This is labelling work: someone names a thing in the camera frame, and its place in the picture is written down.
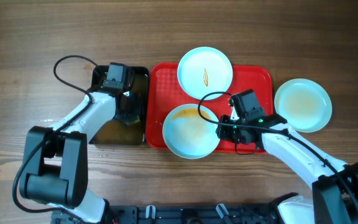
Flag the plate with ketchup streak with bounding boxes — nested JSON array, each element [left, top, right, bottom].
[[177, 47, 233, 100]]

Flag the red plastic tray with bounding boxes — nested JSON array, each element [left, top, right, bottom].
[[145, 62, 274, 149]]

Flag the pale plate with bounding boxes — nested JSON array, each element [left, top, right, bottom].
[[274, 78, 333, 133]]

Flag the plate with brown smear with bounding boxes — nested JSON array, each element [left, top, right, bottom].
[[162, 104, 220, 159]]

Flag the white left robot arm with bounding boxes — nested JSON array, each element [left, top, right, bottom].
[[12, 91, 144, 223]]

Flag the black water basin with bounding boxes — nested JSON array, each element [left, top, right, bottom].
[[89, 67, 150, 145]]

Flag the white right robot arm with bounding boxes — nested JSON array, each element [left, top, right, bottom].
[[216, 114, 358, 223]]

